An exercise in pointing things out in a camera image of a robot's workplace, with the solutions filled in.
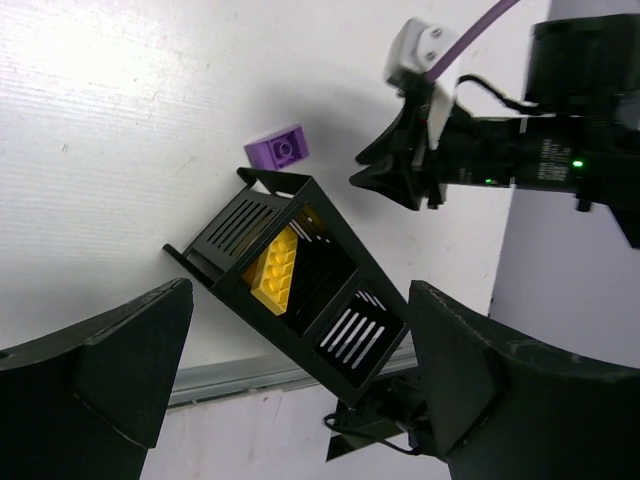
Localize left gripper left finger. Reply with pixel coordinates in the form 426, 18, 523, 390
1, 278, 194, 479

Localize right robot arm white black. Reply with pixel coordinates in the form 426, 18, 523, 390
350, 14, 639, 247

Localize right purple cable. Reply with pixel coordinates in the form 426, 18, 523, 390
424, 0, 521, 84

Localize black two-compartment container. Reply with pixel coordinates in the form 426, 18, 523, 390
163, 167, 408, 406

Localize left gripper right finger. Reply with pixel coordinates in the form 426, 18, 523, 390
408, 281, 639, 479

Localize small lilac lego brick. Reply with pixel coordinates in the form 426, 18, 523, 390
244, 125, 309, 171

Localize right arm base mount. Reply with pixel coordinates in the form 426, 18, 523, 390
323, 367, 438, 461

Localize yellow lego plate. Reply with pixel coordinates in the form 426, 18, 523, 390
242, 226, 299, 316

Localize aluminium front rail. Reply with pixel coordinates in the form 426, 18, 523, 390
167, 352, 419, 409

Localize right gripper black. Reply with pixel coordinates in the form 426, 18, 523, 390
349, 99, 530, 210

